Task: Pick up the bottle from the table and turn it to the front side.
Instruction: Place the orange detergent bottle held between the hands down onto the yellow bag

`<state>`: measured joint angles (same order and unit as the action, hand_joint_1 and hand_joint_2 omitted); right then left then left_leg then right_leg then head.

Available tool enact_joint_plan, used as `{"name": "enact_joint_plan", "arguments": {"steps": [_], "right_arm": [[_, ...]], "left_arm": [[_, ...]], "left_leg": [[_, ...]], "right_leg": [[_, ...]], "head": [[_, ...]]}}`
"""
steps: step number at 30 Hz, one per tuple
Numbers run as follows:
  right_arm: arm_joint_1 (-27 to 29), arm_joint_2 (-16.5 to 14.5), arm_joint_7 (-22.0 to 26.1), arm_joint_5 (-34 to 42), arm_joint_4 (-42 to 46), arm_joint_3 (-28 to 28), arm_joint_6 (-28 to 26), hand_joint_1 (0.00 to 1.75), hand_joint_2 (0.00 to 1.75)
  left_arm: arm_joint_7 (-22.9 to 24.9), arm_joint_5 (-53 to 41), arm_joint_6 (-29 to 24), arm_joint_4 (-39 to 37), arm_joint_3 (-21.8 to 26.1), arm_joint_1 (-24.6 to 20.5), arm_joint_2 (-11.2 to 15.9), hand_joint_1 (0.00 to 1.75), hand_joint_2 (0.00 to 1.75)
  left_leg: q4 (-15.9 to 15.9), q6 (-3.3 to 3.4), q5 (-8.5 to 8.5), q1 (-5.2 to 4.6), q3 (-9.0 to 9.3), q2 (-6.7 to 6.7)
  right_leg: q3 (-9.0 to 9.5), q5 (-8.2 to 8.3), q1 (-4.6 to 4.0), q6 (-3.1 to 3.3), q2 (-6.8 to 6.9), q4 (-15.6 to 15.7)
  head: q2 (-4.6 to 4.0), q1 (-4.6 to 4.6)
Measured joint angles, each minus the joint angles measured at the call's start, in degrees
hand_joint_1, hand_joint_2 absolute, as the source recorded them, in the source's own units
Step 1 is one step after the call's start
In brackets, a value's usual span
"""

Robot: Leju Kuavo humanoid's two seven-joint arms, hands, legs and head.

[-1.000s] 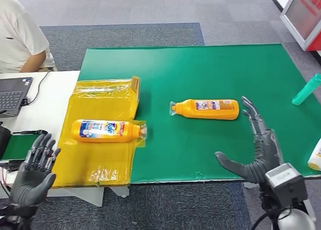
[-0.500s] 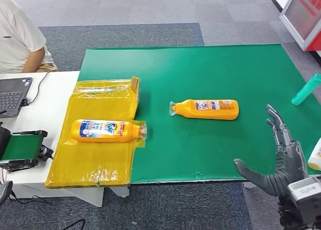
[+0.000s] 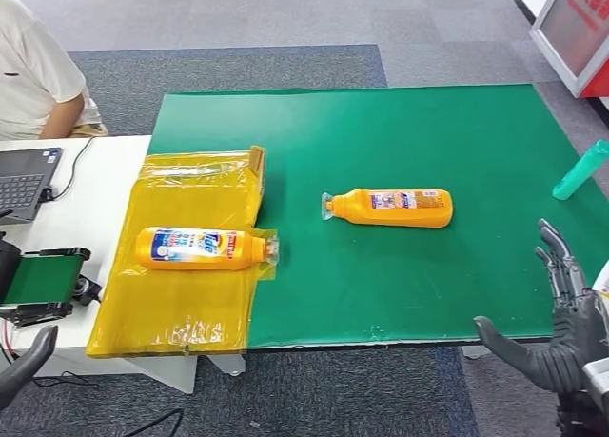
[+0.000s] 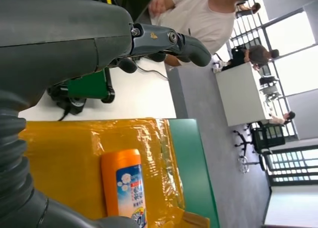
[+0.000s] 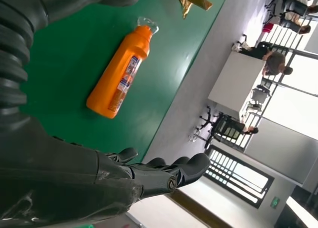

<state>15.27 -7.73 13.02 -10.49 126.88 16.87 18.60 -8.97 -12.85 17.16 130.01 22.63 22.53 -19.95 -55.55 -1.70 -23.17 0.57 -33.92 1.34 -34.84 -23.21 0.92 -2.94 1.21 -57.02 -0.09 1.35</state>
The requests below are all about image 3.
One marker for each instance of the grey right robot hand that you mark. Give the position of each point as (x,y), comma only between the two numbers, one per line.
(578,339)

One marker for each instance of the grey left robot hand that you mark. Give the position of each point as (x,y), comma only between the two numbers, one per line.
(29,365)

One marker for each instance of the orange detergent bottle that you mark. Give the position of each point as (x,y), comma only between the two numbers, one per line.
(361,213)
(190,260)

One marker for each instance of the white and yellow bottle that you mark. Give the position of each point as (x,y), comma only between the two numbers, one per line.
(603,279)

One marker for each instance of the teal green bottle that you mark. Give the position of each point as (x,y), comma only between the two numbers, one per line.
(578,172)

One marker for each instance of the small green conveyor belt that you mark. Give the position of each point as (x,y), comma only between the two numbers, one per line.
(43,279)

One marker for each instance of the black device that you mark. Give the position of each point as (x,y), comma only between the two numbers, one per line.
(7,264)

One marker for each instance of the grey laptop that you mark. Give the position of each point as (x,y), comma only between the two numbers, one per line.
(21,182)

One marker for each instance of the yellow plastic sheet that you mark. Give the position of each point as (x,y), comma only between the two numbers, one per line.
(180,314)

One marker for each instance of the white table foot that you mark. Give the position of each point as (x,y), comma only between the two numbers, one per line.
(228,363)

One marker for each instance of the person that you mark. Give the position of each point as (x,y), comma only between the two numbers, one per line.
(29,68)

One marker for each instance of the white and red display stand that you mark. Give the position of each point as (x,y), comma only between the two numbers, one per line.
(570,30)

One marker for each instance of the green table mat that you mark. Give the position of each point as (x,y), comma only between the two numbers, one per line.
(380,138)

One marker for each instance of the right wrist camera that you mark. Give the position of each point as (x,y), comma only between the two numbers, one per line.
(599,383)

